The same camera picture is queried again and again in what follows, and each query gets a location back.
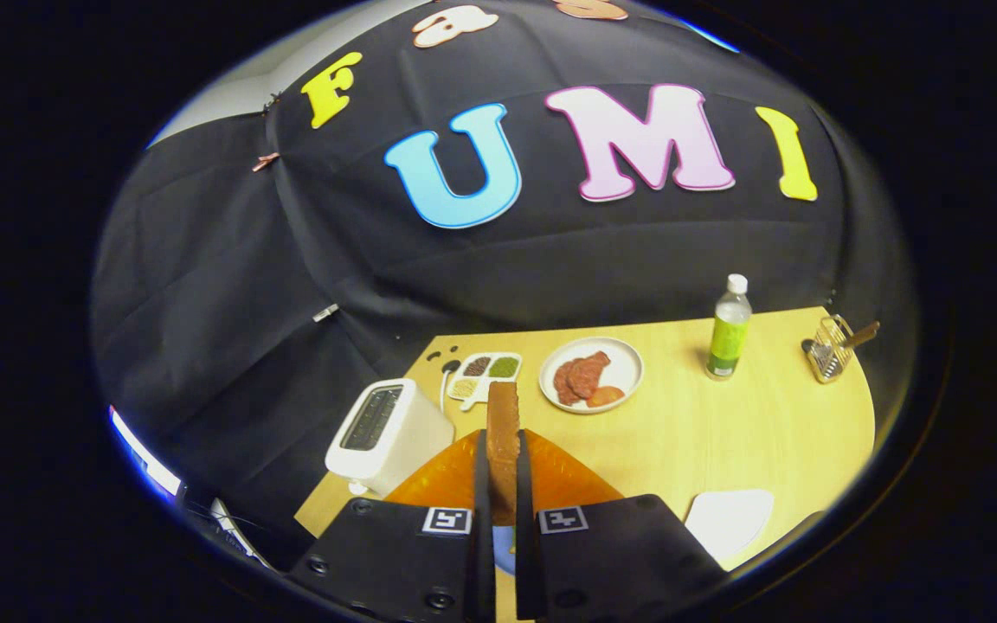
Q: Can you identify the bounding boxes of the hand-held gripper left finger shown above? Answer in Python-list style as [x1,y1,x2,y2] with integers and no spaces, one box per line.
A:
[286,428,497,623]

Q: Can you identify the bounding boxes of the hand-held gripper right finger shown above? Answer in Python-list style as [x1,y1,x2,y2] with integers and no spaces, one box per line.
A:
[514,428,729,623]

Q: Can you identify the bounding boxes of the plain toast bread slice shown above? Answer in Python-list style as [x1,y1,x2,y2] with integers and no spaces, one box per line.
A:
[486,381,523,527]

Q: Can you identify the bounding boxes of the blue round plate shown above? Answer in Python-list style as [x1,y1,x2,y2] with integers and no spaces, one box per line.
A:
[493,524,518,577]

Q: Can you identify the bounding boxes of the white toaster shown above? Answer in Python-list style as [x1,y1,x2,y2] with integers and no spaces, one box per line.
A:
[325,378,456,498]

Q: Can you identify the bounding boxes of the brown meat slice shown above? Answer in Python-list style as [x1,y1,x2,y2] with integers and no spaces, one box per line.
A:
[553,359,582,408]
[568,350,612,401]

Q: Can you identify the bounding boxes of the white divided condiment tray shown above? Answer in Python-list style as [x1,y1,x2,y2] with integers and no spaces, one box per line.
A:
[447,351,524,411]

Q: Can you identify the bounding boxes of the white round plate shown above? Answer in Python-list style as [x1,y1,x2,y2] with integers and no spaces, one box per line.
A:
[538,337,645,415]

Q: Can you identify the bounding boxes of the white rounded plate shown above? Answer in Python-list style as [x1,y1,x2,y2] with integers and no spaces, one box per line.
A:
[685,489,775,563]

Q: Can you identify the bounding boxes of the green label water bottle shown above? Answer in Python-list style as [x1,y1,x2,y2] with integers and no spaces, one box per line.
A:
[705,273,753,382]

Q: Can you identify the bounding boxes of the black backdrop cloth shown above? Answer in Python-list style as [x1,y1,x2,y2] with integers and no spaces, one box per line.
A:
[90,0,915,555]

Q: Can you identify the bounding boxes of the white toaster cable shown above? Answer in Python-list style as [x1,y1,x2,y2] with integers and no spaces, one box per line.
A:
[438,359,462,416]

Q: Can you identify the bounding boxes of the metal wire utensil holder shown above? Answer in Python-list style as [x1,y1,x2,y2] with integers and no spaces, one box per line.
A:
[801,315,856,384]

